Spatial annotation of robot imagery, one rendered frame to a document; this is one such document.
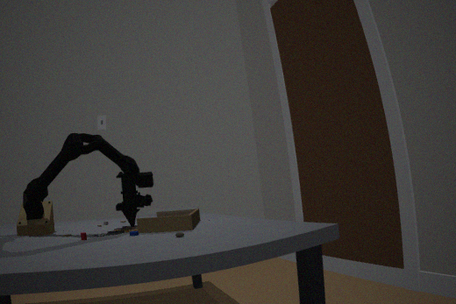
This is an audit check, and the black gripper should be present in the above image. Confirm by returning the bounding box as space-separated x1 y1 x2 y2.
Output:
116 188 144 227

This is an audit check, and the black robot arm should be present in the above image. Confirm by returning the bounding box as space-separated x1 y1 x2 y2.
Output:
23 133 153 220

